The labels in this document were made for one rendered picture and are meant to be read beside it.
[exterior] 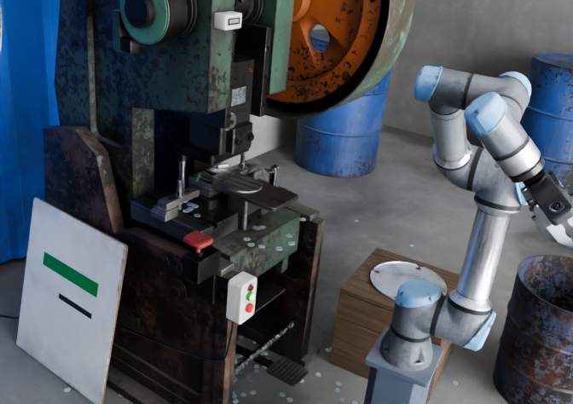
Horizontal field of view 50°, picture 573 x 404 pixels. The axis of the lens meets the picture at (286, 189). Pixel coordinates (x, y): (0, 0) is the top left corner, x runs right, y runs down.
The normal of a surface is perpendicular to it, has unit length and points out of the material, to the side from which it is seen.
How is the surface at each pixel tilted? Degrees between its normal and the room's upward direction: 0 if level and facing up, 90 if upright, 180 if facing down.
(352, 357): 90
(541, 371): 92
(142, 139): 90
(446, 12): 90
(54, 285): 78
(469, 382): 0
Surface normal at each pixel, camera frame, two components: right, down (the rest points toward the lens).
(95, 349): -0.56, 0.08
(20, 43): 0.82, 0.30
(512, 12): -0.56, 0.29
